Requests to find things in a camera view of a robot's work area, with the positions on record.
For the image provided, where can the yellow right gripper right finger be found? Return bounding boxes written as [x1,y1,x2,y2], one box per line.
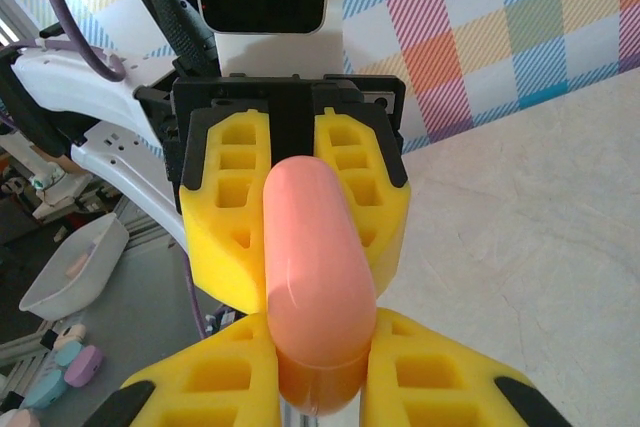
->
[360,307,574,427]

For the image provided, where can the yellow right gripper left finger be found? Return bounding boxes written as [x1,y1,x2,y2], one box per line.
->
[89,314,282,427]

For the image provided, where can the pink earbud charging case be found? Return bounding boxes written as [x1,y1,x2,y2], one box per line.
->
[262,154,377,418]

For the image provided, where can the purple earbud case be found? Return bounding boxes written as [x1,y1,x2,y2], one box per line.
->
[64,344,105,388]

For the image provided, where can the light blue earbud case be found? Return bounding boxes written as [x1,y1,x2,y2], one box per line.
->
[54,341,84,368]

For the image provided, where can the cream earbud case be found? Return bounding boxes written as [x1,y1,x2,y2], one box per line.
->
[52,324,87,351]

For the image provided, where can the teal earbud case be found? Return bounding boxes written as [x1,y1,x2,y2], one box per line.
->
[20,371,69,411]

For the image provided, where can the pale pink earbud case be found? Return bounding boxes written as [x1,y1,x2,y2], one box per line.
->
[0,409,41,427]

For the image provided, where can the white plastic tray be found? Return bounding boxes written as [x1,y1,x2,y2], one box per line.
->
[18,211,130,321]

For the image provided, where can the small pale pink block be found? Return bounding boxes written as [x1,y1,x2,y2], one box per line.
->
[66,252,90,278]

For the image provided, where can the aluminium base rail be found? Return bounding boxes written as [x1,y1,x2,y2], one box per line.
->
[74,191,189,254]

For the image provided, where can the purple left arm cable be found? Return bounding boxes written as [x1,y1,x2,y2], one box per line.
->
[0,0,214,346]

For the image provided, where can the aluminium frame post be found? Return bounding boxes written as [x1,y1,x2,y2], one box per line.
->
[0,0,36,51]

